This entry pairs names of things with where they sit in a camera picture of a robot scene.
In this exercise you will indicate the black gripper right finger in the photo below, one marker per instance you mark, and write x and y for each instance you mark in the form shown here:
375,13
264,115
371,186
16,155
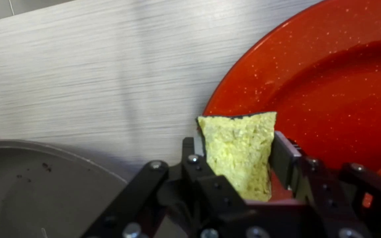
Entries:
288,163

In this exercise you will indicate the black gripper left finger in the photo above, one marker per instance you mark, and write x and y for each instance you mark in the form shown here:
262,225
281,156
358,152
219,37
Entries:
195,167

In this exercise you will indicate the yellow sponge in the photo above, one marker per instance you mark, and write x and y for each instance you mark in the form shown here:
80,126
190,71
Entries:
241,149

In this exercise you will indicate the red plate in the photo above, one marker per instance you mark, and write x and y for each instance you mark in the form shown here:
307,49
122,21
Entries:
331,87

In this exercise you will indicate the black frying pan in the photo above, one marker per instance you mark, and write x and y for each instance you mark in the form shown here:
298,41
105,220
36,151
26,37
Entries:
32,193

